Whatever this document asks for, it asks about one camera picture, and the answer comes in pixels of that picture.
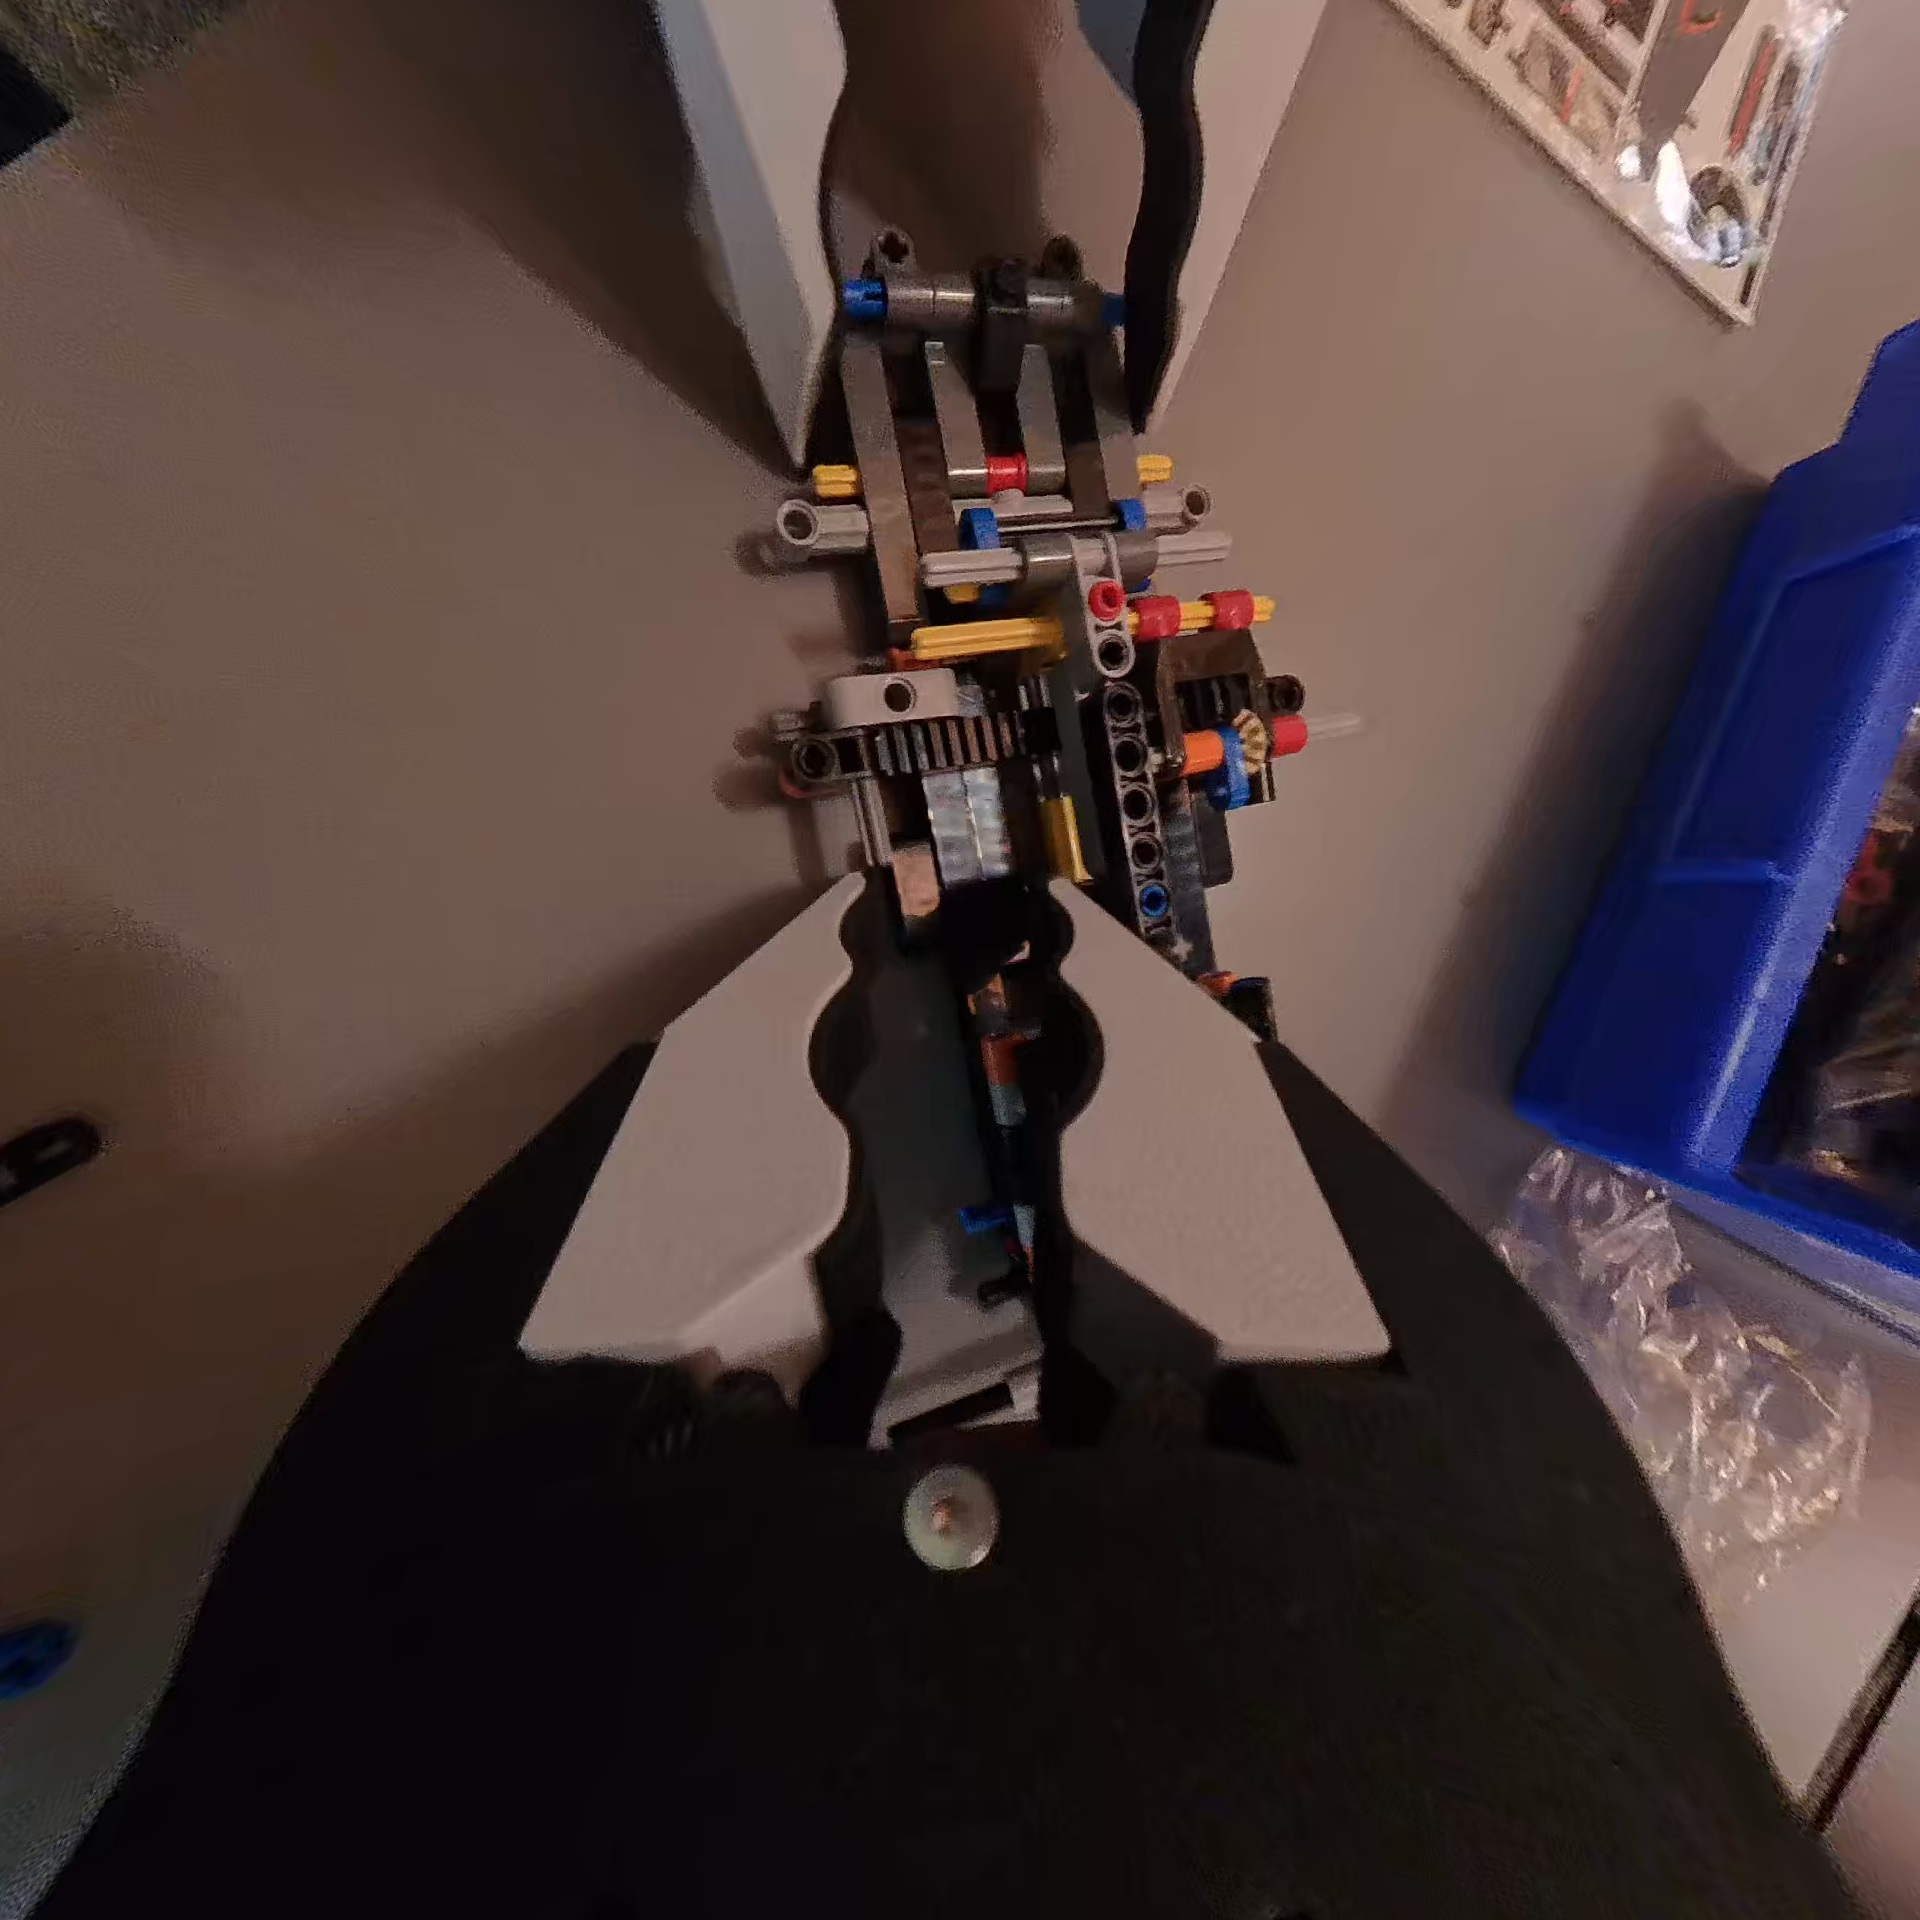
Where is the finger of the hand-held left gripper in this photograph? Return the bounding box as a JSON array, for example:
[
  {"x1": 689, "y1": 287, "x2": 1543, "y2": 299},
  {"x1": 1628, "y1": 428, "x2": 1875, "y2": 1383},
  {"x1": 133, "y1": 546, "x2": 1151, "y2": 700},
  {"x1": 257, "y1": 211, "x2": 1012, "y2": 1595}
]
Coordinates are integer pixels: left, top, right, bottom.
[
  {"x1": 651, "y1": 0, "x2": 848, "y2": 470},
  {"x1": 1122, "y1": 0, "x2": 1343, "y2": 441}
]

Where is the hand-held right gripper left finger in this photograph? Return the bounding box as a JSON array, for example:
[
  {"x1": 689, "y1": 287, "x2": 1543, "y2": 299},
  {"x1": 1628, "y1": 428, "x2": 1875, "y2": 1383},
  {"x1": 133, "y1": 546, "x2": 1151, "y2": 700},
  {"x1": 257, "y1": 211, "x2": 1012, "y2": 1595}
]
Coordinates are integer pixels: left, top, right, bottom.
[{"x1": 520, "y1": 876, "x2": 906, "y2": 1450}]

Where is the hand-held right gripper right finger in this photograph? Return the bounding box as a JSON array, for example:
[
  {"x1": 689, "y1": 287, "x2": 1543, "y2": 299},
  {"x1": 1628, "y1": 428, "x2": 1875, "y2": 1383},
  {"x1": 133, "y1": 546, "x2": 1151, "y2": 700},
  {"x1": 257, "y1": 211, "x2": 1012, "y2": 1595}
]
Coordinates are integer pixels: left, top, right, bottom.
[{"x1": 1035, "y1": 879, "x2": 1392, "y2": 1450}]

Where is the lego car chassis assembly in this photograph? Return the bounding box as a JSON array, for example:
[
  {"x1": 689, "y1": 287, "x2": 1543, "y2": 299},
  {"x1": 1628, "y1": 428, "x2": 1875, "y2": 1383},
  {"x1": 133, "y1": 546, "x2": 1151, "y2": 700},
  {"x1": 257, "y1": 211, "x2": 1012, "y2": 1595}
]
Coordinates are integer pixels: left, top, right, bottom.
[{"x1": 732, "y1": 223, "x2": 1368, "y2": 1307}]

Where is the black lego beam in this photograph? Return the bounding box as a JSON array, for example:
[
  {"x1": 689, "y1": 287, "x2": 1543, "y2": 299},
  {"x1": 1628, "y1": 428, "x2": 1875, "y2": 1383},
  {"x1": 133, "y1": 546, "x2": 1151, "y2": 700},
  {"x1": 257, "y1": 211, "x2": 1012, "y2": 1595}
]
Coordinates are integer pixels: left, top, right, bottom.
[{"x1": 0, "y1": 1115, "x2": 105, "y2": 1205}]

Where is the pile of lego part bags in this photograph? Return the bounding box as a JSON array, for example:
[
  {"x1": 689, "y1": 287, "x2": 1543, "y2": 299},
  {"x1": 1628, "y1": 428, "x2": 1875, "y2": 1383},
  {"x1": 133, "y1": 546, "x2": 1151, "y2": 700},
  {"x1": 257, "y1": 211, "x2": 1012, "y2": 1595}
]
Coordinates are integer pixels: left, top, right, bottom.
[{"x1": 1740, "y1": 703, "x2": 1920, "y2": 1202}]

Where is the clear plastic bag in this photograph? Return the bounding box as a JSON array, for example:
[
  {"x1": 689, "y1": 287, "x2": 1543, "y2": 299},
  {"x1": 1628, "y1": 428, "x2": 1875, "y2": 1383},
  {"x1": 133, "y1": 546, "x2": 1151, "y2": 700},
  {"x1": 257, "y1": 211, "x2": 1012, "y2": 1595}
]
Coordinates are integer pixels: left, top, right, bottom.
[{"x1": 1489, "y1": 1148, "x2": 1882, "y2": 1609}]

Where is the blue plastic storage bin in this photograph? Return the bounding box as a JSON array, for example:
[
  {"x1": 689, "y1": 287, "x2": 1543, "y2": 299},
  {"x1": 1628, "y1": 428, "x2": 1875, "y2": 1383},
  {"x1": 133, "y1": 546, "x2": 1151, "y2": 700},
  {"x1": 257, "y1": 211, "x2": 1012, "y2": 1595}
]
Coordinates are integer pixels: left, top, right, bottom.
[{"x1": 1512, "y1": 321, "x2": 1920, "y2": 1295}]

